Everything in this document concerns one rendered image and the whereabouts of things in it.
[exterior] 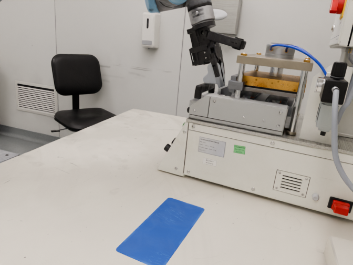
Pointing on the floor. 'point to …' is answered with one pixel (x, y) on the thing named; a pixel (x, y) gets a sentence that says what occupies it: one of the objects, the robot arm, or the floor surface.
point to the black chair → (78, 89)
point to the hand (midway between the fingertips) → (223, 87)
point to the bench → (142, 204)
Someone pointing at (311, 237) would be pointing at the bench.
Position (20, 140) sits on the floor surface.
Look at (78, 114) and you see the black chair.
